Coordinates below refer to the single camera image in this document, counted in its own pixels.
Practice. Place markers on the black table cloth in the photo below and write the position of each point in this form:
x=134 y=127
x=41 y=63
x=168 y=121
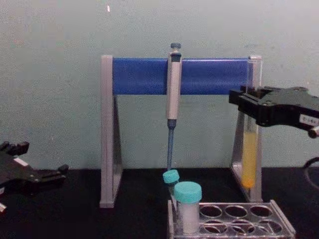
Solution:
x=74 y=214

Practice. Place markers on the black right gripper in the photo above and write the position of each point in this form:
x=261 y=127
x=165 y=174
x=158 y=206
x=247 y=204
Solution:
x=286 y=107

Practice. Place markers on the large vial with teal cap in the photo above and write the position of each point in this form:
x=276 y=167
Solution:
x=188 y=199

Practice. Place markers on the clear plastic tube rack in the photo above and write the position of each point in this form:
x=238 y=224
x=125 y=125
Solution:
x=274 y=224

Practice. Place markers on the grey pipette with dark plunger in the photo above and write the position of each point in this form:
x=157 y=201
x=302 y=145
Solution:
x=173 y=94

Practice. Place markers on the grey pipette stand blue bar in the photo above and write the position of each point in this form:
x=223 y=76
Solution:
x=144 y=74

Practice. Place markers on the plain pale wall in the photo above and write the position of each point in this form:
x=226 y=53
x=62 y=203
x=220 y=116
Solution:
x=62 y=74

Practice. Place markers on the clear tube with yellow liquid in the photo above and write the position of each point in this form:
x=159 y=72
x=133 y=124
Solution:
x=249 y=154

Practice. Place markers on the small tube with teal cap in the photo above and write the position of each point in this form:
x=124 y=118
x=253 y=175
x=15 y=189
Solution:
x=171 y=176

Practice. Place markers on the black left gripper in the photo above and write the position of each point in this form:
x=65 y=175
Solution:
x=17 y=174

